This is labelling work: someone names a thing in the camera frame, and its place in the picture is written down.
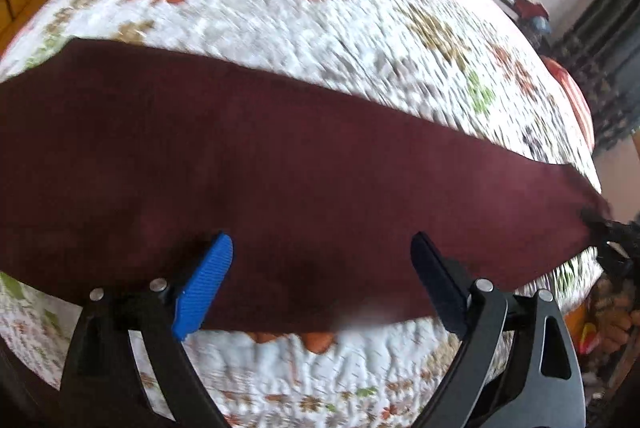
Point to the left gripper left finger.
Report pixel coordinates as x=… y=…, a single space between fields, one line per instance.
x=101 y=384

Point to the white floral quilt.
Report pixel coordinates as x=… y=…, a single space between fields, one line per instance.
x=459 y=63

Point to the maroon pants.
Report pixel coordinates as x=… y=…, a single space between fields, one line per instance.
x=121 y=164

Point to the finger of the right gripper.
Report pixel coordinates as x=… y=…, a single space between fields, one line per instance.
x=617 y=244

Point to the cluttered bedside table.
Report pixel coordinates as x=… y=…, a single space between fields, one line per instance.
x=532 y=19

